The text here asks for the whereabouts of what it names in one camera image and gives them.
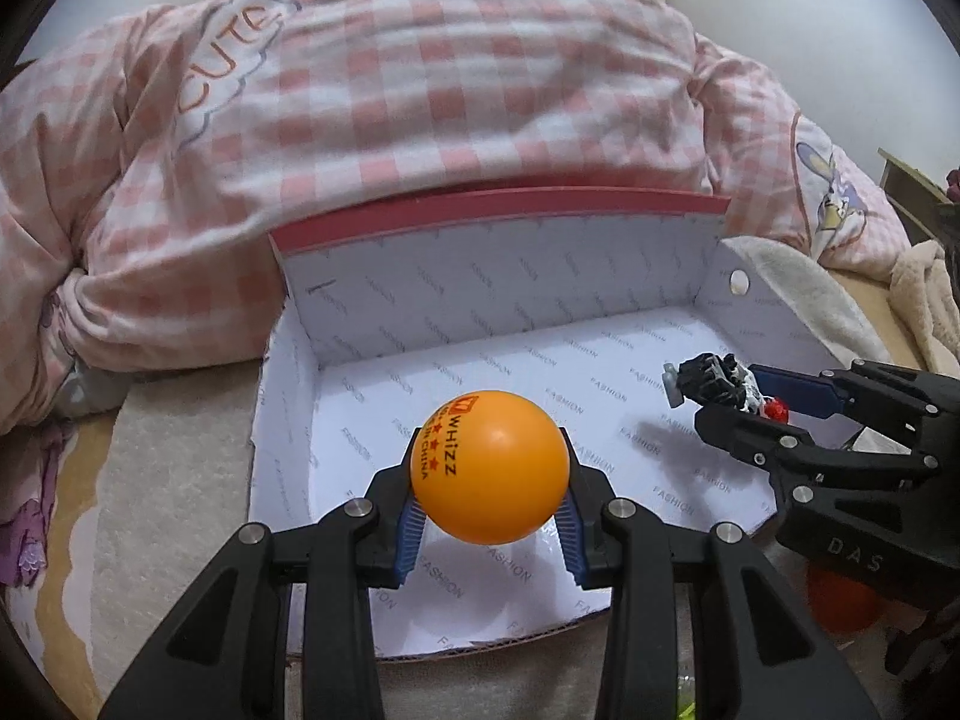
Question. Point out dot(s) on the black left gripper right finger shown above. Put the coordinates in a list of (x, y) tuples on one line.
[(711, 600)]

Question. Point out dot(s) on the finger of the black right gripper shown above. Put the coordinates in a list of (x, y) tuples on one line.
[(886, 397), (792, 458)]

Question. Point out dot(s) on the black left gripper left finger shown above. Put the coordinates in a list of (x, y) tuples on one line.
[(221, 650)]

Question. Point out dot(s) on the black white patterned toy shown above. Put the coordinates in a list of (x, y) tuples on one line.
[(710, 379)]

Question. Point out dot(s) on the orange ping pong ball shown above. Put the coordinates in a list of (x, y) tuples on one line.
[(489, 467)]

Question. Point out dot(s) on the clear plastic bottle red label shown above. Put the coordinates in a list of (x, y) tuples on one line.
[(841, 606)]

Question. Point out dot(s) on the beige plush toy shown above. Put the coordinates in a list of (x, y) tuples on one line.
[(921, 295)]

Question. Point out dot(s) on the white fluffy blanket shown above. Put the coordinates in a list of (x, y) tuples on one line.
[(475, 632)]

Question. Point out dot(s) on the wooden side table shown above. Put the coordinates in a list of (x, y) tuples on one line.
[(925, 210)]

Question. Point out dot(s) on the purple cloth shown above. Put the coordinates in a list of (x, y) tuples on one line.
[(23, 541)]

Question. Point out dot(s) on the red cardboard box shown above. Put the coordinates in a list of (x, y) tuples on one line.
[(573, 299)]

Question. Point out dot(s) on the pink checkered quilt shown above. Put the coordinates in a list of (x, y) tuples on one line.
[(145, 164)]

